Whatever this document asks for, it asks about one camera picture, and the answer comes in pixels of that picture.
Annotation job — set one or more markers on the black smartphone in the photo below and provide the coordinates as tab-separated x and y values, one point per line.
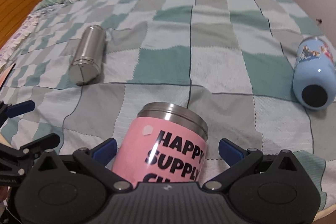
5	74

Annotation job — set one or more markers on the stainless steel tumbler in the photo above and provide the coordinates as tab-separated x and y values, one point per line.
87	62

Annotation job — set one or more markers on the checkered green grey blanket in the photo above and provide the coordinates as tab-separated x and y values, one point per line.
229	61

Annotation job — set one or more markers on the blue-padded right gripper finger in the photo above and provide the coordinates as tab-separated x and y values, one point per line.
241	163
93	162

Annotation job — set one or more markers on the floral frilled pillow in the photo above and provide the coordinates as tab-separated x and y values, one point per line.
19	35

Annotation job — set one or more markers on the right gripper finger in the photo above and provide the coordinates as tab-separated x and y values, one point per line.
11	111
35	148

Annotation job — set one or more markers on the pink happy supply cup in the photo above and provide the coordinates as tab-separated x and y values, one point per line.
164	143

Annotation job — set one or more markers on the light blue cartoon cup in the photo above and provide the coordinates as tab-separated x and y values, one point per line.
314	74

